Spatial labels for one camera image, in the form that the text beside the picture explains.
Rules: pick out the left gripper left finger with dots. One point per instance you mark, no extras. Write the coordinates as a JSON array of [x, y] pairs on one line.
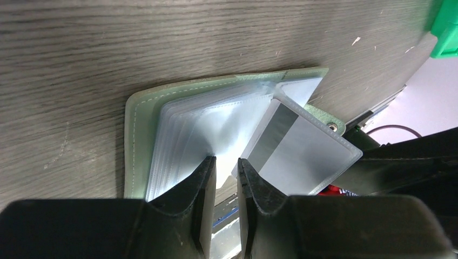
[[177, 224]]

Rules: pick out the aluminium rail frame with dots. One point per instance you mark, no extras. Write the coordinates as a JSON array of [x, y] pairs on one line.
[[226, 242]]

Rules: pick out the red striped cloth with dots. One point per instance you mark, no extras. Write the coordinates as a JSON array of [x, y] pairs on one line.
[[332, 190]]

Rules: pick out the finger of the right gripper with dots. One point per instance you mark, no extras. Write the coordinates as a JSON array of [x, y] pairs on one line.
[[425, 168]]

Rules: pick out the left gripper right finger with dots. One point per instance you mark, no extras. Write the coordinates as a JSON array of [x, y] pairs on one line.
[[275, 225]]

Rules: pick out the white magnetic stripe card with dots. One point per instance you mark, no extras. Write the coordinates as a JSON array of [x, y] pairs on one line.
[[295, 152]]

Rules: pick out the green bin with gold card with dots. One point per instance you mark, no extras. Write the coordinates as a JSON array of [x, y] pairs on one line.
[[444, 29]]

